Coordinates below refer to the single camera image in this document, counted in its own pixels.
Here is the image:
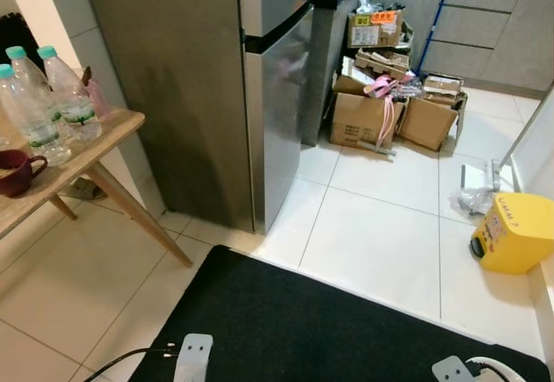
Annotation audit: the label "silver fridge door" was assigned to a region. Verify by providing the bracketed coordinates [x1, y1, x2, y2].
[245, 18, 314, 234]

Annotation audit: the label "silver two-door fridge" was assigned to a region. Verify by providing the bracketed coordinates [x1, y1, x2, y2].
[78, 0, 318, 236]

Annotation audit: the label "yellow plastic bin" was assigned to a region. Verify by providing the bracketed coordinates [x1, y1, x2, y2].
[469, 192, 554, 275]

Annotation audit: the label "white flat mop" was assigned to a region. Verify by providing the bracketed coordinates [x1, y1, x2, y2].
[461, 96, 539, 195]

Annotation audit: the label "crumpled clear plastic bag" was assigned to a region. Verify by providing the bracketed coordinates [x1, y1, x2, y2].
[448, 186, 496, 220]

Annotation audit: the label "plain brown cardboard box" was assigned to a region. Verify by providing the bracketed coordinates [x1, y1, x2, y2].
[396, 96, 461, 154]

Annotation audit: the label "flat cardboard box white label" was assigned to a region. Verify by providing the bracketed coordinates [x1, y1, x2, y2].
[421, 74, 466, 107]

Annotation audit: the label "brown slatted wooden crate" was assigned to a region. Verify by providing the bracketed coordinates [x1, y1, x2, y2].
[353, 49, 413, 81]

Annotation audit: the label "small cardboard box white label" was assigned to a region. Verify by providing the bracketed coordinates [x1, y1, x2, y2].
[333, 55, 375, 97]

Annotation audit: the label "cardboard box orange yellow labels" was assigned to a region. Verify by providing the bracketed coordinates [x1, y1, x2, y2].
[348, 10, 408, 50]

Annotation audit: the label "black floor mat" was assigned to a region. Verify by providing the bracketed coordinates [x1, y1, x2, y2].
[128, 245, 552, 382]

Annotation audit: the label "pink translucent plastic container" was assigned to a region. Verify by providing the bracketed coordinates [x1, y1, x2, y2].
[81, 77, 112, 121]

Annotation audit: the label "clear water bottle teal cap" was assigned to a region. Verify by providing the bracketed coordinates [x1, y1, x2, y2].
[37, 46, 103, 145]
[5, 46, 55, 114]
[0, 63, 72, 166]

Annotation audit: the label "wooden table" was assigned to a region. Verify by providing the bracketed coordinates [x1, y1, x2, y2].
[0, 109, 193, 269]

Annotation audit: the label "maroon mug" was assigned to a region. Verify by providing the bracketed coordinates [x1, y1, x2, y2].
[0, 149, 49, 199]

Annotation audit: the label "pink fabric strap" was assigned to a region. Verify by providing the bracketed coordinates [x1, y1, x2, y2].
[364, 74, 401, 151]

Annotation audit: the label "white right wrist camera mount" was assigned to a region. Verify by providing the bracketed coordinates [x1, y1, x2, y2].
[431, 356, 475, 382]

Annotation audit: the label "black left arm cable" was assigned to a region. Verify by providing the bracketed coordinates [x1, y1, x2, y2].
[84, 342, 178, 382]

